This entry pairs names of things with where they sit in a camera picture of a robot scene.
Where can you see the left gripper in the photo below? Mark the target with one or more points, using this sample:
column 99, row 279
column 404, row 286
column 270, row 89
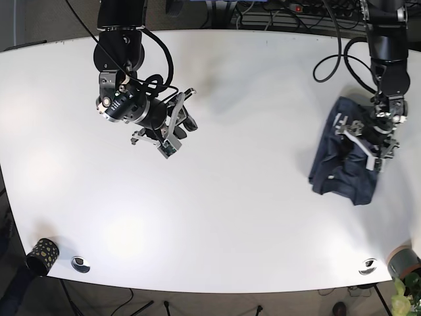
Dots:
column 372, row 130

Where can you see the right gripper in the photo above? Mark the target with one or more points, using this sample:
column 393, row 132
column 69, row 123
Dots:
column 163, row 123

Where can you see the dark blue T-shirt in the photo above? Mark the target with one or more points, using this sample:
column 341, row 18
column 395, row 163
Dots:
column 330, row 174

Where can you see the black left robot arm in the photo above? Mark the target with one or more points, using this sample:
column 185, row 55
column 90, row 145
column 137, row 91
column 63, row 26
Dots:
column 385, row 23

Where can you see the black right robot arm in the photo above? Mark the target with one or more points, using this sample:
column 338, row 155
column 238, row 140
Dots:
column 121, row 26

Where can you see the right silver table grommet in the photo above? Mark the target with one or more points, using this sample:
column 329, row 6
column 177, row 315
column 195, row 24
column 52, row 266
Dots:
column 368, row 266

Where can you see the silver table grommet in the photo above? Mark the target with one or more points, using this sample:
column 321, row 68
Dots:
column 368, row 266
column 80, row 264

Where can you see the grey plant pot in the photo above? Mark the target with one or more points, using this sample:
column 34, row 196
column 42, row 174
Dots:
column 402, row 261

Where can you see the green potted plant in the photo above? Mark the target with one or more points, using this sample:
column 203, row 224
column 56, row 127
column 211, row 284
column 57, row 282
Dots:
column 406, row 301

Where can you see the left silver table grommet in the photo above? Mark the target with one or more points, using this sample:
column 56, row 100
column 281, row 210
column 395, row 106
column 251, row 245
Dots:
column 80, row 264

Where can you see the black gold spotted cup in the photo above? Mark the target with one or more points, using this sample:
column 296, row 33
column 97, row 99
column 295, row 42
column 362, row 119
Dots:
column 42, row 257

